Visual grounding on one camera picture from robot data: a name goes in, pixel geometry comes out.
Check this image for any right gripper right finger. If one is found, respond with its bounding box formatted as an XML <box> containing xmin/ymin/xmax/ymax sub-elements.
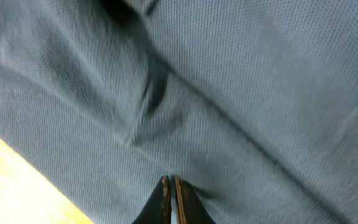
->
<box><xmin>175</xmin><ymin>176</ymin><xmax>216</xmax><ymax>224</ymax></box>

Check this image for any blue polo shirt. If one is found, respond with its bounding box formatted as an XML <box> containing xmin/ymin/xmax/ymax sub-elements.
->
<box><xmin>0</xmin><ymin>0</ymin><xmax>358</xmax><ymax>223</ymax></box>

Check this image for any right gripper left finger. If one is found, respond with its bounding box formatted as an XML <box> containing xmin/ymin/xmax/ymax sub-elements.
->
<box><xmin>132</xmin><ymin>175</ymin><xmax>171</xmax><ymax>224</ymax></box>

